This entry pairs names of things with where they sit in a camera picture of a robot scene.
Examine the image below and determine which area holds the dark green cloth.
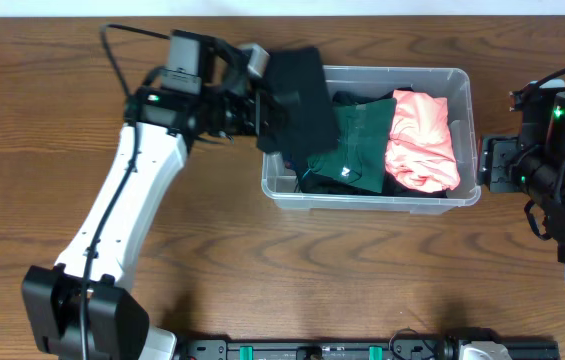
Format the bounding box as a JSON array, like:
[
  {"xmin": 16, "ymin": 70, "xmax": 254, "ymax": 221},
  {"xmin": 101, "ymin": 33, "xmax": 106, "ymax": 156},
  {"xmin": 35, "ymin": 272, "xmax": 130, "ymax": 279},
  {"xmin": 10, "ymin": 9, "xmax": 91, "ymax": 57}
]
[{"xmin": 307, "ymin": 98, "xmax": 397, "ymax": 193}]

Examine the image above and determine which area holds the large black garment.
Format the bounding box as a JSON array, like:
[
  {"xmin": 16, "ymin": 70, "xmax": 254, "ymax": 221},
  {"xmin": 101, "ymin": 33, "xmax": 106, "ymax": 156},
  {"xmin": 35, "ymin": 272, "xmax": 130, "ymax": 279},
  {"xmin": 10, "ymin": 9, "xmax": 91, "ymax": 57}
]
[{"xmin": 283, "ymin": 92, "xmax": 446, "ymax": 198}]

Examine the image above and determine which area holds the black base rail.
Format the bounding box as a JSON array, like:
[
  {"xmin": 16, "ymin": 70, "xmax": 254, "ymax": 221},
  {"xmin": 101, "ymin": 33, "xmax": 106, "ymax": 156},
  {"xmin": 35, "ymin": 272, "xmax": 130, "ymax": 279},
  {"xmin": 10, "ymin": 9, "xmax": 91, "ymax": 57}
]
[{"xmin": 173, "ymin": 327, "xmax": 561, "ymax": 360}]

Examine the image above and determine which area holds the black cloth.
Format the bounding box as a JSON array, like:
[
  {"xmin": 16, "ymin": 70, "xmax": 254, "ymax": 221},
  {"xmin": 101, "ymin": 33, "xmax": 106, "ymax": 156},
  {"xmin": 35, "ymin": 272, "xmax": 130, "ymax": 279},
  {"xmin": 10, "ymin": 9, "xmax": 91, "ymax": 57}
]
[{"xmin": 257, "ymin": 47, "xmax": 340, "ymax": 162}]

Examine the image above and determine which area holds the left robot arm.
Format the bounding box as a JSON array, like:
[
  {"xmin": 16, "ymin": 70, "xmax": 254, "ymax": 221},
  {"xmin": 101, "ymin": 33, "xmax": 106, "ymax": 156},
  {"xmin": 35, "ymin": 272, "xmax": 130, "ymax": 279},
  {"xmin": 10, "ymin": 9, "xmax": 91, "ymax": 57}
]
[{"xmin": 21, "ymin": 85, "xmax": 287, "ymax": 359}]

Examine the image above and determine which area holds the pink salmon garment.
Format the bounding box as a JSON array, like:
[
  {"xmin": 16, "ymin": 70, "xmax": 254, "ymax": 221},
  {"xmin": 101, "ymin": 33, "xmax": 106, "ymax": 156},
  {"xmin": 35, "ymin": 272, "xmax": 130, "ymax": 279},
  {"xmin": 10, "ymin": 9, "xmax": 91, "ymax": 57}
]
[{"xmin": 385, "ymin": 90, "xmax": 461, "ymax": 193}]

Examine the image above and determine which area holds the clear plastic storage bin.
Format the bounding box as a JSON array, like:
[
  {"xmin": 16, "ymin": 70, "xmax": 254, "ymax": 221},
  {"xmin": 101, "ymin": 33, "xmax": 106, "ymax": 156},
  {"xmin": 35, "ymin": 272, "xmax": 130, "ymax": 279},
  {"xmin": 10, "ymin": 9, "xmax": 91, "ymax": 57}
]
[{"xmin": 261, "ymin": 65, "xmax": 482, "ymax": 215}]

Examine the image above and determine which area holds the black garment with band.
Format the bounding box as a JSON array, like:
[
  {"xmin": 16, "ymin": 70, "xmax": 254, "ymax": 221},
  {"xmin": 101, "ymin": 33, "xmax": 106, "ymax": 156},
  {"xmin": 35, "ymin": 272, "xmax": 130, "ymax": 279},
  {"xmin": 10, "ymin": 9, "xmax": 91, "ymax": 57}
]
[{"xmin": 332, "ymin": 91, "xmax": 376, "ymax": 106}]

